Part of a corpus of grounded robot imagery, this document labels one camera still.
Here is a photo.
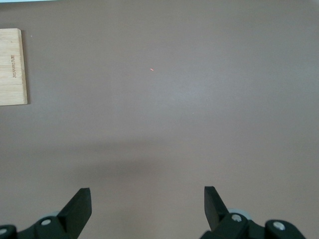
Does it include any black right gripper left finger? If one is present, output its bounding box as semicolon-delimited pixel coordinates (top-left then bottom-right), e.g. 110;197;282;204
16;188;93;239

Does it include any bamboo cutting board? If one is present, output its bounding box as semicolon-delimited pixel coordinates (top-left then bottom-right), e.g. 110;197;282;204
0;27;28;107

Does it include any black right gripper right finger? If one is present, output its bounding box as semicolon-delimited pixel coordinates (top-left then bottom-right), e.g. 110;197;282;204
200;186;265;239

